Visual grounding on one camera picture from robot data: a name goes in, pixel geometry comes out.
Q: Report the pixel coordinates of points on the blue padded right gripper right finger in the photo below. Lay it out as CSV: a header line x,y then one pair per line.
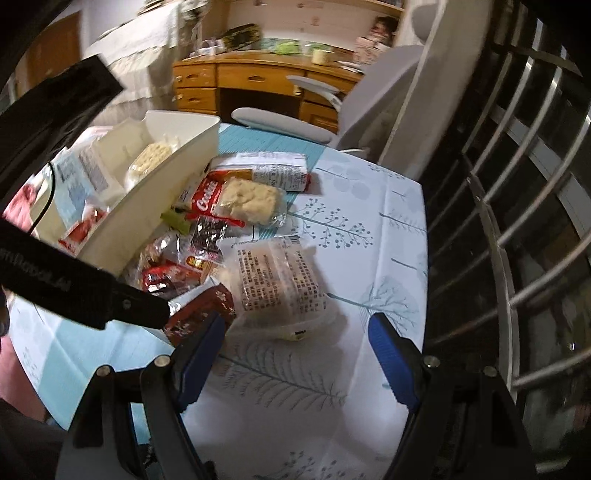
x,y
461,425

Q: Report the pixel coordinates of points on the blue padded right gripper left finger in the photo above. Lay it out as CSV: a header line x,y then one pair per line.
x,y
171,383

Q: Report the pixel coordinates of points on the large white snack bag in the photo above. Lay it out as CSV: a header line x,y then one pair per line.
x,y
79,180

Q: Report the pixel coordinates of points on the clear bag brown snacks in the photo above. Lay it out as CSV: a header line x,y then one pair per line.
x,y
170,265

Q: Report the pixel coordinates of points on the clear pack printed label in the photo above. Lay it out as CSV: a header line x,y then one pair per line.
x,y
275,289

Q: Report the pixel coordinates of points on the dark red snack packet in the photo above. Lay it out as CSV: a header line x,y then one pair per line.
x,y
188,320

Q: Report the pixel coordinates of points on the brown wooden door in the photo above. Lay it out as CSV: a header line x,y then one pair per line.
x,y
54,50

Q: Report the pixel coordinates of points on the pink blanket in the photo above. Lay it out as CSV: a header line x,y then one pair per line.
x,y
18,211

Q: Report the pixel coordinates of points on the lace covered furniture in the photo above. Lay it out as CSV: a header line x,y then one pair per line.
x,y
140,55

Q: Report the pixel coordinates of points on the clear pack pale crackers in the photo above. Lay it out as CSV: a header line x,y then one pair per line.
x,y
148,159

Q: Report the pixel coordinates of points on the patterned blue white tablecloth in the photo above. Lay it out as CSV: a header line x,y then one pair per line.
x,y
319,406

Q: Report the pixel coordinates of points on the white plastic storage bin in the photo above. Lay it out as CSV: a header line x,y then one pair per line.
x,y
133,212

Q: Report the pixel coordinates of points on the dark chocolate snack packet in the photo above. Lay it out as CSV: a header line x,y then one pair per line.
x,y
205,234

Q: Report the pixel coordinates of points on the green snack packet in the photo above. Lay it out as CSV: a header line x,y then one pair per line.
x,y
176,220

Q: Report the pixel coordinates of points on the red cookies packet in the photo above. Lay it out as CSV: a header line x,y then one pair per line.
x,y
200,197

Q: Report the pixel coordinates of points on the wooden desk with drawers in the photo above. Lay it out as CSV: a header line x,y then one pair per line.
x,y
220,84

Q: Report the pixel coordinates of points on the clear pack pale biscuit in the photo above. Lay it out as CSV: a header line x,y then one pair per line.
x,y
251,202

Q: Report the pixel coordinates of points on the metal window grille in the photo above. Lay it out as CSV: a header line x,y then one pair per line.
x,y
507,198

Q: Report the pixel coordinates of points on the white wrapped biscuit roll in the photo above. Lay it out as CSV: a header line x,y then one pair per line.
x,y
284,170

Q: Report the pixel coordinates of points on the cream cup on desk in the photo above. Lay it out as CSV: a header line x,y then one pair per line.
x,y
321,56

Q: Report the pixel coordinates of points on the grey office chair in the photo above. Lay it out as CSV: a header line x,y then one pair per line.
x,y
366,116

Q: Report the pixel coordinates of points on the doll on desk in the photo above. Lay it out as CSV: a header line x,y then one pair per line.
x,y
378,40

